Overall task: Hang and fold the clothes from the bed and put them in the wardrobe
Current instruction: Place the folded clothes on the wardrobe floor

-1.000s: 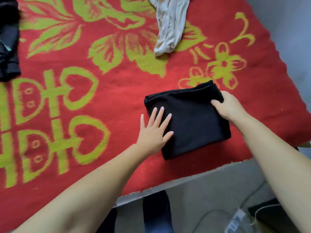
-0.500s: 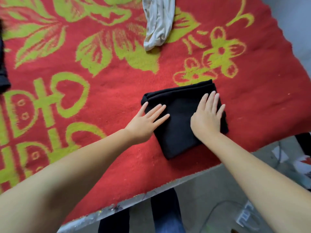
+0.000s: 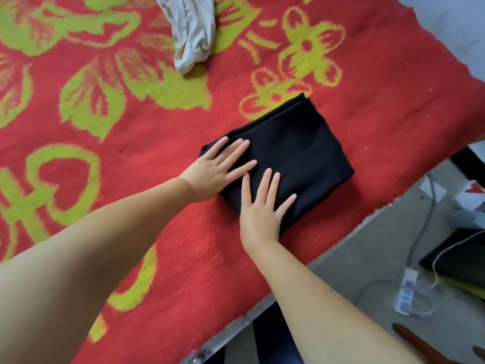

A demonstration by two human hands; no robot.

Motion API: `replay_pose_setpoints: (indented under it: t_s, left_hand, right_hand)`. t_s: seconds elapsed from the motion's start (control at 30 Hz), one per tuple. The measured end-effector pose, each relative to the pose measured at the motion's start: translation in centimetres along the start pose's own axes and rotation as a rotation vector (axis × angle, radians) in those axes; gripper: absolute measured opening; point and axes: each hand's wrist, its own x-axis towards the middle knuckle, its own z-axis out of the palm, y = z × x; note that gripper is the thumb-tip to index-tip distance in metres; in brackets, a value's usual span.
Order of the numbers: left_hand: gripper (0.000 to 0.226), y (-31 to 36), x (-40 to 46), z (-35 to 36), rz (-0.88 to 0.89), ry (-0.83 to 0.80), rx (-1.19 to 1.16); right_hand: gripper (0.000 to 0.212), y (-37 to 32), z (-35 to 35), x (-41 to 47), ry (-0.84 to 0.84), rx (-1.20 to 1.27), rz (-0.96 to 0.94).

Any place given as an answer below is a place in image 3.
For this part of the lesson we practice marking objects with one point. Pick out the person's blue trousers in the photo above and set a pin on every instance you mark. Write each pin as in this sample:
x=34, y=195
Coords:
x=273, y=337

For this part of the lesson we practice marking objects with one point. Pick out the black wide leg trousers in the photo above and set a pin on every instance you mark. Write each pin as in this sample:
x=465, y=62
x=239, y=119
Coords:
x=295, y=147

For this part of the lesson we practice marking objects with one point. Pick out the person's left hand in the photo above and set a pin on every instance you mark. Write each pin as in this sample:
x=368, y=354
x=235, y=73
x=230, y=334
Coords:
x=214, y=172

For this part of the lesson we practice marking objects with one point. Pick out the wooden chair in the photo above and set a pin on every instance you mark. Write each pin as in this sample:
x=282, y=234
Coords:
x=432, y=348

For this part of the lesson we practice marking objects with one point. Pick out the red and yellow blanket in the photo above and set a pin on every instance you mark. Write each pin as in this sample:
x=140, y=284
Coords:
x=114, y=94

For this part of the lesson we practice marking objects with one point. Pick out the person's right forearm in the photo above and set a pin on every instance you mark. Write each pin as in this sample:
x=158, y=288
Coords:
x=326, y=314

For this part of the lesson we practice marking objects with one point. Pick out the person's left forearm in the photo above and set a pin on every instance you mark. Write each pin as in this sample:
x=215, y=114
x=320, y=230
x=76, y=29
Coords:
x=76, y=261

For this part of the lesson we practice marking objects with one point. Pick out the person's right hand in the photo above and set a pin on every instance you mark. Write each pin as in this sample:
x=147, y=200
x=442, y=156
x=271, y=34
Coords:
x=261, y=216

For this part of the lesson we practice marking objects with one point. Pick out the pile of mixed clothes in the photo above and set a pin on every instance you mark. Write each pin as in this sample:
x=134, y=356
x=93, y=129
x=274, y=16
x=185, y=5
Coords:
x=189, y=30

